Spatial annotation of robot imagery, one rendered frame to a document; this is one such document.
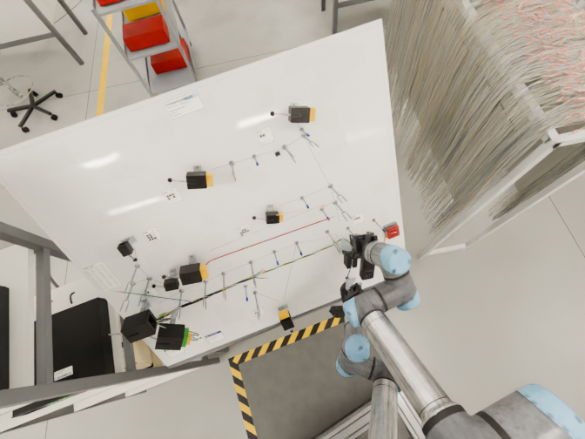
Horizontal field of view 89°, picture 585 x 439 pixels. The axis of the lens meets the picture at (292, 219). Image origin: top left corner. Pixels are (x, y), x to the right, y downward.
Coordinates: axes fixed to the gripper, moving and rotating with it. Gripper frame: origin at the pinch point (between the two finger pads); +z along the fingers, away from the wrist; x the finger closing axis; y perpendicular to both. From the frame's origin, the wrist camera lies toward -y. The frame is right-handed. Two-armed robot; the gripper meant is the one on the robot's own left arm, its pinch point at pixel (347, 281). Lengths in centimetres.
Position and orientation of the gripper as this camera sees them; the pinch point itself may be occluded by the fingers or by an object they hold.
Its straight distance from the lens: 127.5
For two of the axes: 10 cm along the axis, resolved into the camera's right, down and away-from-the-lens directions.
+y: 6.7, -6.0, -4.4
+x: -7.3, -6.3, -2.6
